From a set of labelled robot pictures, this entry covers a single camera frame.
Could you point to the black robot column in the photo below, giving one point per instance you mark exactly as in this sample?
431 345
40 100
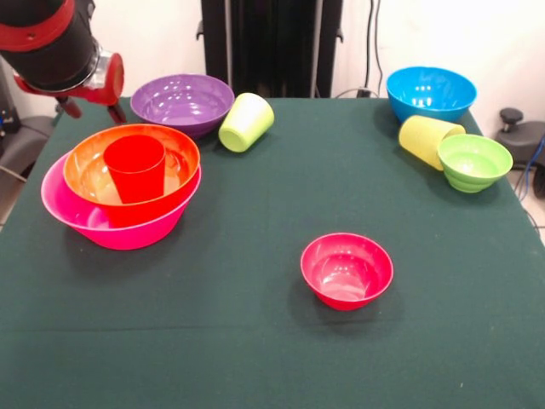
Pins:
272 42

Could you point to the red cup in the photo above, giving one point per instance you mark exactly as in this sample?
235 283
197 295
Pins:
136 170

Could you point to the lime green cup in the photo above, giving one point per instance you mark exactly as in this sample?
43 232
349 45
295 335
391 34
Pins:
247 123

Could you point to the dark green tablecloth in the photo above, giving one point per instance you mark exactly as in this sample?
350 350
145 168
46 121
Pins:
255 341

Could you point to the small crimson pink bowl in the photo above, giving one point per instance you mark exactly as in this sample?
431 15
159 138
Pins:
347 272

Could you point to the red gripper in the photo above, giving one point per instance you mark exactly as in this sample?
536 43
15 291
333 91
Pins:
110 81

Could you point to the yellow cup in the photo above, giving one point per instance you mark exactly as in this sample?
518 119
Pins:
421 138

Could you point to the large orange bowl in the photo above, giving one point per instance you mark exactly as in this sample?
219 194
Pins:
85 170

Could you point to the small green bowl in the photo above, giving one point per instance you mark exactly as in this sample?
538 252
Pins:
474 166

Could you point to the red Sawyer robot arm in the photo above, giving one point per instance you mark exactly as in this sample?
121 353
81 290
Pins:
47 42

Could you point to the large magenta bowl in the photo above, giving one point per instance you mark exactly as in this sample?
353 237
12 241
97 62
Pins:
127 238

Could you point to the black equipment box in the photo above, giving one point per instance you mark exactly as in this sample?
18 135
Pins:
6 106

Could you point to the blue bowl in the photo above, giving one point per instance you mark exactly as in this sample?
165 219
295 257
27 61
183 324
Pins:
430 93

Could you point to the purple bowl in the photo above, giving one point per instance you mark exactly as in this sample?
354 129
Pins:
183 106

